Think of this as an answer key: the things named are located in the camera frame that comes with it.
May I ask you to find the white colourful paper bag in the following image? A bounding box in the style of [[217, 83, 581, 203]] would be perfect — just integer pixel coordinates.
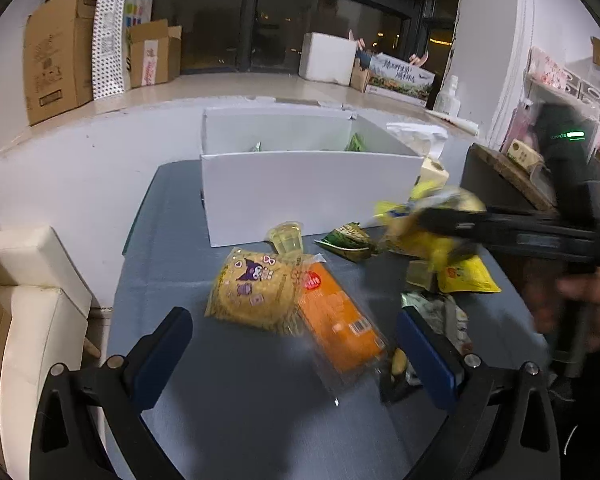
[[124, 0, 155, 92]]

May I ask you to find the polka dot paper bag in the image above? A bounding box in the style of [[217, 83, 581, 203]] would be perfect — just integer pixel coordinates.
[[90, 0, 132, 101]]

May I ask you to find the small open cardboard box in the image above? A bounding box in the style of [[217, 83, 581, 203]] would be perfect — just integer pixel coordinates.
[[127, 18, 183, 89]]

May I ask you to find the pale yellow tissue box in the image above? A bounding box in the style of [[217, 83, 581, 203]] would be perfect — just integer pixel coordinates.
[[419, 155, 451, 192]]

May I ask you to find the white crumpled plastic bag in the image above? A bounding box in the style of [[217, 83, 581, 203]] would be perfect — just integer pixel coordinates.
[[386, 120, 449, 157]]

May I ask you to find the cream leather sofa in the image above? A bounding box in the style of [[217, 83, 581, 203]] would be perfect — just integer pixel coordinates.
[[0, 225, 94, 472]]

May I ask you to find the yellow cartoon pastry packet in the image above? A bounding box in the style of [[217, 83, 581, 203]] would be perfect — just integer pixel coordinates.
[[204, 247, 327, 337]]

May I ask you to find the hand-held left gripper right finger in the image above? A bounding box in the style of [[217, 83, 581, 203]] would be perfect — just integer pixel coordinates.
[[397, 307, 564, 480]]

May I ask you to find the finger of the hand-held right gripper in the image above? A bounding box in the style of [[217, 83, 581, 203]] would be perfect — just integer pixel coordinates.
[[419, 207, 514, 257]]

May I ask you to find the dark snack packet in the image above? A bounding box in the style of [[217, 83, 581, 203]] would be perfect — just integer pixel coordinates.
[[379, 349, 422, 405]]

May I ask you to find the clear jelly cup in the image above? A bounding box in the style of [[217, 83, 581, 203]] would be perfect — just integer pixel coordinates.
[[267, 219, 306, 257]]

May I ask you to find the large cardboard box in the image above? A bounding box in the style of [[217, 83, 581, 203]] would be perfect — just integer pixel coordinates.
[[22, 0, 99, 127]]

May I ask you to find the green snack packet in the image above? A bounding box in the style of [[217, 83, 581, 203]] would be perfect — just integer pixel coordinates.
[[313, 222, 379, 264]]

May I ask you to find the white storage box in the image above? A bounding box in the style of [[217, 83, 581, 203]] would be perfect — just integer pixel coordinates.
[[200, 106, 426, 249]]

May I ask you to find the printed landscape carton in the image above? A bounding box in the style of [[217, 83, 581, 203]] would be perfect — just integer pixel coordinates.
[[364, 52, 437, 107]]

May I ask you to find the yellow snack packet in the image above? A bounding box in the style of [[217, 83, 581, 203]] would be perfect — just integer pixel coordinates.
[[374, 185, 502, 295]]

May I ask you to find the silver snack packet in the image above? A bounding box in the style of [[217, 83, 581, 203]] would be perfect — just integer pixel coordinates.
[[400, 292, 474, 357]]

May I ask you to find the white drawer organiser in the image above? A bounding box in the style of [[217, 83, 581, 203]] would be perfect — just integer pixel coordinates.
[[564, 59, 600, 113]]

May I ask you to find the small brown carton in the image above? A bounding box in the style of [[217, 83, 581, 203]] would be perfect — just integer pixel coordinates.
[[349, 57, 372, 93]]

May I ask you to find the orange snack packet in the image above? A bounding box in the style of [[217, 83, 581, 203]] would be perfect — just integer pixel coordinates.
[[294, 259, 389, 394]]

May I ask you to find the white foam box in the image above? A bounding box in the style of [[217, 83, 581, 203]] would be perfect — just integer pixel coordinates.
[[298, 32, 358, 86]]

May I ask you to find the small yellow box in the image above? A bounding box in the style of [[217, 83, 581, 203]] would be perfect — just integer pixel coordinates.
[[507, 138, 544, 169]]

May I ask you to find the pink printed carton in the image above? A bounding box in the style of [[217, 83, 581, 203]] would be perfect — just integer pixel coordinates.
[[526, 46, 569, 92]]

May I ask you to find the white plastic bottle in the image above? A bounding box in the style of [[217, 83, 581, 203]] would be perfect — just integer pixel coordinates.
[[432, 75, 461, 117]]

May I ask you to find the dark window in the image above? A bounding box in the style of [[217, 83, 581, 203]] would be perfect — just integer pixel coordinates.
[[130, 0, 457, 77]]

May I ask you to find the dark wooden side table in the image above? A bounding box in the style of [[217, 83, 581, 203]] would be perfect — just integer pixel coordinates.
[[459, 142, 563, 222]]

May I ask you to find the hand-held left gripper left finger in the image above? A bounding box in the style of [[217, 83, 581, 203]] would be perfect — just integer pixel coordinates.
[[30, 307, 194, 480]]

